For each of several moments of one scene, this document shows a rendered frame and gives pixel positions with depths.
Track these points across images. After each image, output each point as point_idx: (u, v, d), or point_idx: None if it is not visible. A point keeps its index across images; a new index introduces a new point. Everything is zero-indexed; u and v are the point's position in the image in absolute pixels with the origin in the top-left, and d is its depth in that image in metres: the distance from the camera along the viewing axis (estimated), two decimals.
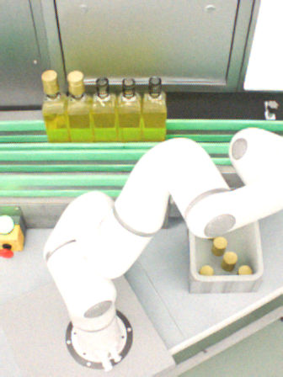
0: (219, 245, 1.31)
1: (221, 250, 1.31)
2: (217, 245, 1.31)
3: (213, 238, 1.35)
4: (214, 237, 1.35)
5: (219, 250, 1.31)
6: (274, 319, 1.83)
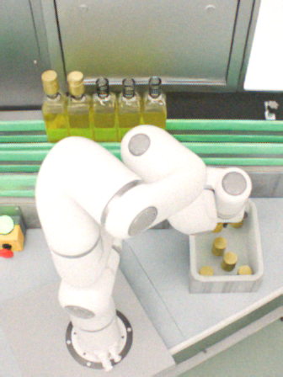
0: (219, 245, 1.31)
1: (221, 250, 1.31)
2: (217, 245, 1.31)
3: (216, 230, 1.32)
4: (216, 230, 1.32)
5: (219, 250, 1.31)
6: (274, 319, 1.83)
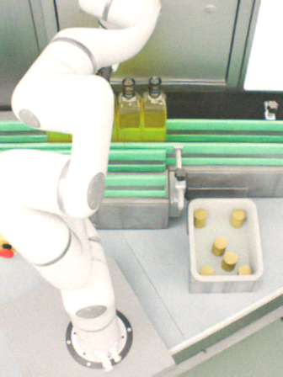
0: (219, 245, 1.31)
1: (221, 250, 1.31)
2: (217, 245, 1.31)
3: (109, 82, 1.16)
4: (109, 79, 1.16)
5: (219, 250, 1.31)
6: (274, 319, 1.83)
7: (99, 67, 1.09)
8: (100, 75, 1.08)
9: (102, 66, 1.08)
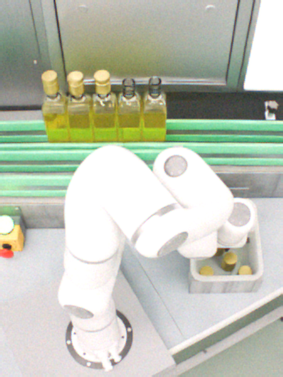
0: None
1: (221, 250, 1.31)
2: None
3: (109, 85, 1.17)
4: (109, 83, 1.17)
5: (218, 250, 1.31)
6: (274, 319, 1.83)
7: None
8: None
9: None
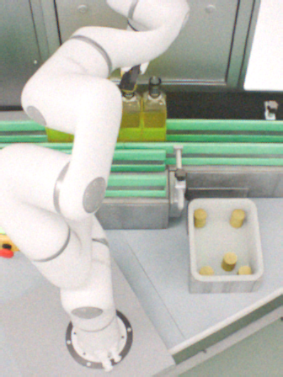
0: None
1: None
2: None
3: None
4: None
5: None
6: (274, 319, 1.83)
7: (127, 70, 1.07)
8: (128, 76, 1.06)
9: (130, 68, 1.07)
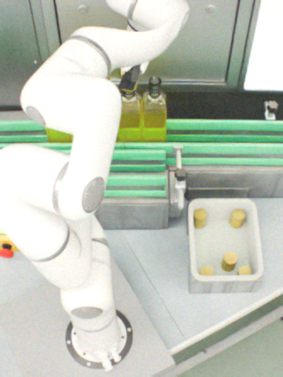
0: (131, 72, 1.12)
1: None
2: None
3: None
4: None
5: None
6: (274, 319, 1.83)
7: None
8: (128, 76, 1.06)
9: (130, 68, 1.07)
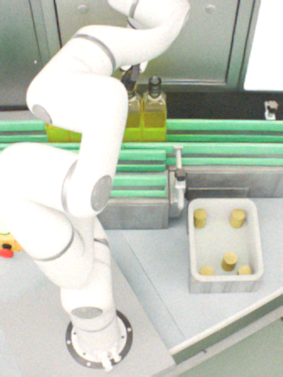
0: None
1: None
2: None
3: None
4: None
5: (136, 79, 1.14)
6: (274, 319, 1.83)
7: (127, 69, 1.07)
8: (128, 76, 1.06)
9: (130, 67, 1.07)
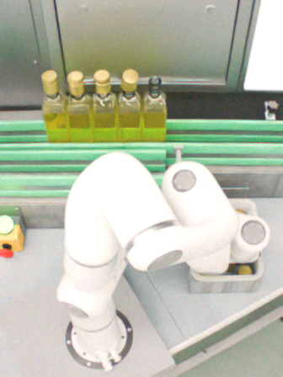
0: (134, 77, 1.13)
1: (137, 76, 1.14)
2: (134, 79, 1.13)
3: (109, 85, 1.17)
4: (109, 83, 1.17)
5: (137, 79, 1.14)
6: (274, 319, 1.83)
7: None
8: None
9: None
